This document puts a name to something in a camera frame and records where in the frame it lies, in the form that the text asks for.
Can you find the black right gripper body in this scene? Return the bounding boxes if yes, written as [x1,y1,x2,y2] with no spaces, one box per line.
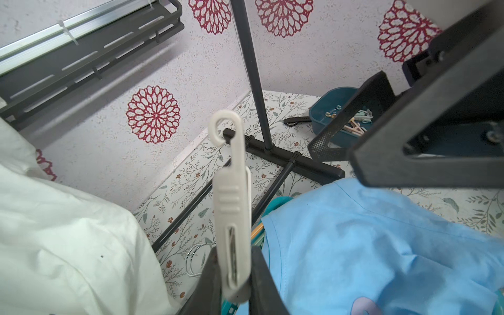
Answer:
[350,1,503,188]

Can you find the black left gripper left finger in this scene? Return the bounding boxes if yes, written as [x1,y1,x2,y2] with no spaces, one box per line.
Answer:
[178,248,222,315]

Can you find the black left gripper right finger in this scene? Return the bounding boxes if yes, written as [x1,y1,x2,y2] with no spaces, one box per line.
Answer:
[249,246,289,315]

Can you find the white clothespin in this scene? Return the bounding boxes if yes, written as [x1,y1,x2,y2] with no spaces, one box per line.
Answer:
[208,110,251,304]

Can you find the white t-shirt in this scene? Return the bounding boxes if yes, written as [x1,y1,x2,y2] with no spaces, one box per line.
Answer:
[1,122,179,314]

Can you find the light blue t-shirt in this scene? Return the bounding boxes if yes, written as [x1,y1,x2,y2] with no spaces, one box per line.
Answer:
[262,179,503,314]

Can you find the teal plastic clothespin bin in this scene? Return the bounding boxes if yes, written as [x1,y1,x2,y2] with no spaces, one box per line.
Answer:
[309,87,379,148]

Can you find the teal perforated tray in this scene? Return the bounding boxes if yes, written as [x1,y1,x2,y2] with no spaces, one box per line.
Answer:
[220,196,294,315]

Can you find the black clothes rack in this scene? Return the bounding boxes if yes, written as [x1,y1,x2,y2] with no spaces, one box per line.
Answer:
[151,0,347,255]

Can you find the black wall shelf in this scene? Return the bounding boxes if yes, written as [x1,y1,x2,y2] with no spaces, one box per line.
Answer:
[1,1,185,130]

